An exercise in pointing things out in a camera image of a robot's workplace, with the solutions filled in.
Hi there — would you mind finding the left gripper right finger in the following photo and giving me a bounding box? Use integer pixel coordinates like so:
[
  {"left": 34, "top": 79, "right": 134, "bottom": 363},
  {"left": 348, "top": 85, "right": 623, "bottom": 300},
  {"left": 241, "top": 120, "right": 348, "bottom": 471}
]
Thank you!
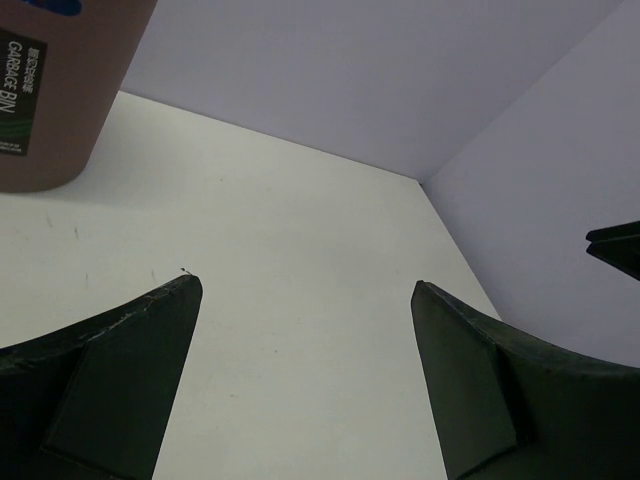
[{"left": 411, "top": 282, "right": 639, "bottom": 479}]

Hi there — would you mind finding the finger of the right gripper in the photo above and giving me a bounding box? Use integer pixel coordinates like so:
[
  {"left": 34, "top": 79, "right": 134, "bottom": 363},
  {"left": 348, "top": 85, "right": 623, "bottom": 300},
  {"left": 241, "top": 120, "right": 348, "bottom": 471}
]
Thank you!
[{"left": 586, "top": 221, "right": 640, "bottom": 280}]

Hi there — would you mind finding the brown cylindrical waste bin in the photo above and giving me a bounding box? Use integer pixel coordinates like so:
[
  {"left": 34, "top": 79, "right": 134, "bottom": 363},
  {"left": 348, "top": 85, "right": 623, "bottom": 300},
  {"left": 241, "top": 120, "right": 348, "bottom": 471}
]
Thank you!
[{"left": 1, "top": 1, "right": 156, "bottom": 193}]

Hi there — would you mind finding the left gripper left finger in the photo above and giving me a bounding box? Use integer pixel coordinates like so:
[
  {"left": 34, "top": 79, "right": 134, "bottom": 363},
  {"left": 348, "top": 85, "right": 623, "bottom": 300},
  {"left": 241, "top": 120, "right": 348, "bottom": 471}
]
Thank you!
[{"left": 1, "top": 274, "right": 202, "bottom": 479}]

